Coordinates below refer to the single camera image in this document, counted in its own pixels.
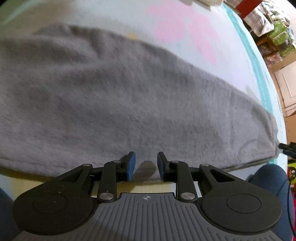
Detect grey sweatpants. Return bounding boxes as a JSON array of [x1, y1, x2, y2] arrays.
[[1, 25, 280, 180]]

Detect dark blue trouser leg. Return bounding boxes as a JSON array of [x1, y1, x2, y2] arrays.
[[247, 164, 295, 241]]

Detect white door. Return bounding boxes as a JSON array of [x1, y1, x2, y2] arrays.
[[275, 61, 296, 116]]

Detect green patterned bag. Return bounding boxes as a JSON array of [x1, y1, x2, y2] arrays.
[[267, 21, 295, 58]]

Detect grey plaid cloth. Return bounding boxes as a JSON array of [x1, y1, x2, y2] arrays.
[[243, 2, 274, 37]]

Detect floral white bed blanket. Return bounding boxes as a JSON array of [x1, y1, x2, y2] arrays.
[[0, 0, 289, 197]]

